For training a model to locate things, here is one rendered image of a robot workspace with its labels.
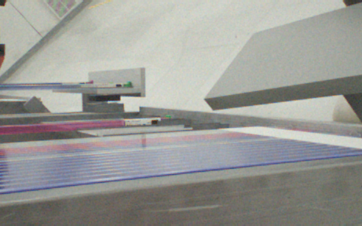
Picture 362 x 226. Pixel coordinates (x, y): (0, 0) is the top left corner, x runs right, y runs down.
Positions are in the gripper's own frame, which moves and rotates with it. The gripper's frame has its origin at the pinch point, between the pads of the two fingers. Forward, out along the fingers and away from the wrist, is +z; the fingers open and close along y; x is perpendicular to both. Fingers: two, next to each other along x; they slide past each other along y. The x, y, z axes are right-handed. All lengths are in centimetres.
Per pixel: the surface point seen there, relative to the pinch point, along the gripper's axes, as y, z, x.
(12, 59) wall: -703, -46, 154
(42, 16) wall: -702, -112, 200
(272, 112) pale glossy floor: -47, 12, 121
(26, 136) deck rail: 36.4, 9.6, 0.0
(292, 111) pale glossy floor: -35, 12, 122
